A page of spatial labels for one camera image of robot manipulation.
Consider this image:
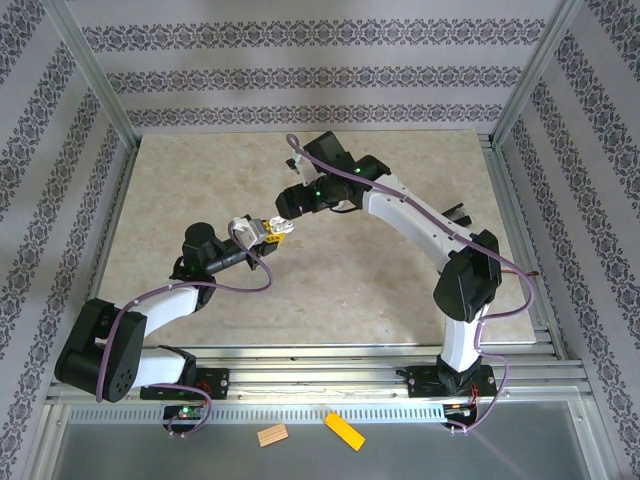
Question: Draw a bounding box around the aluminium upright post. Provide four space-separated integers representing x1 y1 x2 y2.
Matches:
489 0 594 149
42 0 140 151

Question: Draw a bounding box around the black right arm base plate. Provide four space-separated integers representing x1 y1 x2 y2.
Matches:
405 363 497 400

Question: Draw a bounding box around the aluminium right upright post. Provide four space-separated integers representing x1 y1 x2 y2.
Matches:
489 0 594 149

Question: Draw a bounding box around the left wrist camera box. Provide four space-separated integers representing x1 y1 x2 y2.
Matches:
228 215 267 249

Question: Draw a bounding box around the aluminium right side rail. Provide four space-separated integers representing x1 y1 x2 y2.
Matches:
478 132 569 361

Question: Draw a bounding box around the left controller box green light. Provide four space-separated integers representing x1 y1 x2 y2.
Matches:
162 403 205 422

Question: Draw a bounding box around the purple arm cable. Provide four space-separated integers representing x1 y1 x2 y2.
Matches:
94 219 275 437
285 132 536 436

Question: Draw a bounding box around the slotted grey cable duct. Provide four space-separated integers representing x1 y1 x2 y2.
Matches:
67 403 446 425

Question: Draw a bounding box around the grey metal tray panel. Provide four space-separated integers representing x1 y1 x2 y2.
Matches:
29 399 626 480

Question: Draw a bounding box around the aluminium left side rail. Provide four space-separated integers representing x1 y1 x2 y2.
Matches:
47 144 139 369

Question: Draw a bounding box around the black forked bracket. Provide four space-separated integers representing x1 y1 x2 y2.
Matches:
443 202 474 227

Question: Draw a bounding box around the yellow rectangular block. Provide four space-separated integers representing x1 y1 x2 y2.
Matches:
323 410 367 453

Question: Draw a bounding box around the aluminium left upright post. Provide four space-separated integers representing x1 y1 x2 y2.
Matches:
42 0 140 151

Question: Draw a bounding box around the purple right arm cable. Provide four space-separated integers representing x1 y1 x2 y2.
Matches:
285 132 536 436

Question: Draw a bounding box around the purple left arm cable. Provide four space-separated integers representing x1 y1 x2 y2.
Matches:
94 219 275 437

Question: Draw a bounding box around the small wooden block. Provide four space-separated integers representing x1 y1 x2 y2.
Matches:
256 422 290 448

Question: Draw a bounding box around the aluminium base rail bed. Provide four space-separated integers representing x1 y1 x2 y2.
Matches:
44 343 596 405

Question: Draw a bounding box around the aluminium rail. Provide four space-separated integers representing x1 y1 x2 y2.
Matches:
47 144 139 369
478 132 569 361

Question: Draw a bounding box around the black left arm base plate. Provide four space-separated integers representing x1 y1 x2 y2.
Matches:
139 367 230 401

